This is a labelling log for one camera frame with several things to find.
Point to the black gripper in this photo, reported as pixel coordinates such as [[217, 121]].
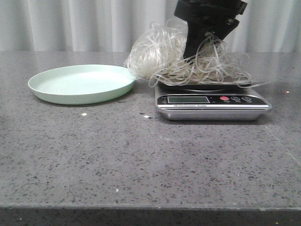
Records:
[[217, 17]]

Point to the translucent white vermicelli bundle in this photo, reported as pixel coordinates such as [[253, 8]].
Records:
[[157, 56]]

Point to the silver digital kitchen scale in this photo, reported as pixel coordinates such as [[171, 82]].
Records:
[[210, 102]]

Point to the light green plastic plate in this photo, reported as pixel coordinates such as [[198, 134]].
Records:
[[82, 84]]

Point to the white pleated curtain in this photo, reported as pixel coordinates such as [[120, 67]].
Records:
[[114, 25]]

